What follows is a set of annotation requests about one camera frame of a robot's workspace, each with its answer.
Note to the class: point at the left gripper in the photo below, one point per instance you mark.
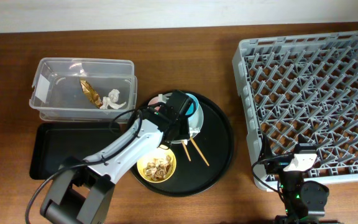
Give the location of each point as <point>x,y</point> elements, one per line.
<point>184,131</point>

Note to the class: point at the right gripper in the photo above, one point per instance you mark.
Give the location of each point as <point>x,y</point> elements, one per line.
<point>276,162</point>

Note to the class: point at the wooden chopstick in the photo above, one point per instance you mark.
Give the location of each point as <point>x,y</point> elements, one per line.
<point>199,151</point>
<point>184,144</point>

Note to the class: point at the yellow bowl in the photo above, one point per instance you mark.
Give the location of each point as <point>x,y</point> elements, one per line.
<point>142,162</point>

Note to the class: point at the food scraps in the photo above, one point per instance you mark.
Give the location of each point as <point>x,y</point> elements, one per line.
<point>159,168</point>

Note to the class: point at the white tissue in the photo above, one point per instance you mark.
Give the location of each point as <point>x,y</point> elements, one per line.
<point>111,100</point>

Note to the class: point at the gold foil wrapper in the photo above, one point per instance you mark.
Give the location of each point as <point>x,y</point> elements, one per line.
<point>90,93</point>

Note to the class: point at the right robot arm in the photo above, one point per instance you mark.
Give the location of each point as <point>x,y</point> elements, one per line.
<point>304,201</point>

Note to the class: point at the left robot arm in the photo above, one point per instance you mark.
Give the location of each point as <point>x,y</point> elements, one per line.
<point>81,191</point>

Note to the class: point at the grey dishwasher rack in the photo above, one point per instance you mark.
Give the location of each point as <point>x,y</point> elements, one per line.
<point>302,85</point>

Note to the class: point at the pink cup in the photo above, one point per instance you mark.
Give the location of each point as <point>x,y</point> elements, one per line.
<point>157,99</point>

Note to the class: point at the blue cup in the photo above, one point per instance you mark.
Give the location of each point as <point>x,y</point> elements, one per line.
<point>193,109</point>

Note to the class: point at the grey plate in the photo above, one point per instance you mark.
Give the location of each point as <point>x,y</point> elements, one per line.
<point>196,124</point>

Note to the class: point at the black round tray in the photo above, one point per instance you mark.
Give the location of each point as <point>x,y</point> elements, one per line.
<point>216,142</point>

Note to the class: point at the clear plastic bin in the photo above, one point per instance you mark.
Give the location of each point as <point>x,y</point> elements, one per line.
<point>58,95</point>

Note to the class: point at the black rectangular tray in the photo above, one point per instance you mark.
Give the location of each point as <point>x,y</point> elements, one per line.
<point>54,142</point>

